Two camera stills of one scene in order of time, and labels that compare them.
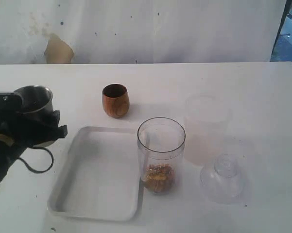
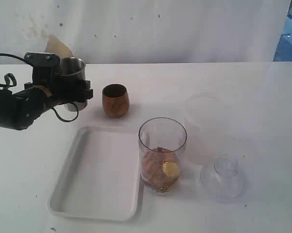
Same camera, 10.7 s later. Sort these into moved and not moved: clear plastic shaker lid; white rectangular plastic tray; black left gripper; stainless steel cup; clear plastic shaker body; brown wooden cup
Moved: stainless steel cup; black left gripper
Not moved: clear plastic shaker lid; clear plastic shaker body; brown wooden cup; white rectangular plastic tray
